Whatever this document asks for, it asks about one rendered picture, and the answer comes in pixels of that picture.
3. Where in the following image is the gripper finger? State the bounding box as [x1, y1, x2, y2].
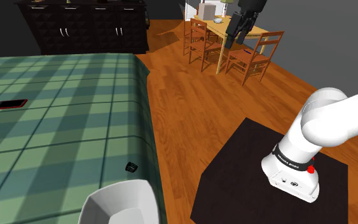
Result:
[236, 29, 247, 45]
[224, 32, 235, 50]

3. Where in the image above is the light wooden dining table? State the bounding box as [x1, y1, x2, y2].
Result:
[193, 0, 271, 76]

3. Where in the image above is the brown wooden chair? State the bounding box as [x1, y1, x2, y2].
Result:
[188, 18, 226, 73]
[182, 18, 211, 57]
[224, 31, 285, 87]

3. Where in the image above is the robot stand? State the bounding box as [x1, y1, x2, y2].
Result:
[189, 117, 349, 224]

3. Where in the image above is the black sideboard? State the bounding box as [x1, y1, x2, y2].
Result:
[13, 0, 150, 56]

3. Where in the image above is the small black ribbed object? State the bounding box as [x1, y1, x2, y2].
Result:
[125, 161, 139, 174]

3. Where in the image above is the bed with green plaid cover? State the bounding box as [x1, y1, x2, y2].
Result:
[0, 52, 169, 224]

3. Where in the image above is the white bowl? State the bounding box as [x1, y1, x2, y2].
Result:
[77, 179, 161, 224]

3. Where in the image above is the black phone with red case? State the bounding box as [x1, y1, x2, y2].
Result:
[0, 99, 29, 111]

